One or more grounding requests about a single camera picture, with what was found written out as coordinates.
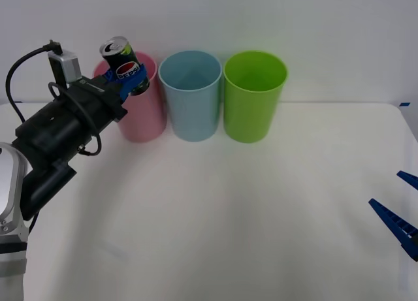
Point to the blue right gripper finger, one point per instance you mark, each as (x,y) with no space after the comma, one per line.
(398,224)
(409,180)

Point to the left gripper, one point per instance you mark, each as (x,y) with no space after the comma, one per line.
(91,98)

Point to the black drink can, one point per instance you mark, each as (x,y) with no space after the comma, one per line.
(121,59)

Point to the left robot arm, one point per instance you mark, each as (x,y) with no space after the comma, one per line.
(49,131)

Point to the pink plastic waste bin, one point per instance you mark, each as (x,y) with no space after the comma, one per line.
(143,118)

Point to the pale blue plastic waste bin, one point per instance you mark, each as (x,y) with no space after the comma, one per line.
(192,115)

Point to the green plastic waste bin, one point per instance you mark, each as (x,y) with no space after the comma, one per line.
(251,115)

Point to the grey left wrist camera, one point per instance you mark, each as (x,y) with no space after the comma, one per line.
(69,66)

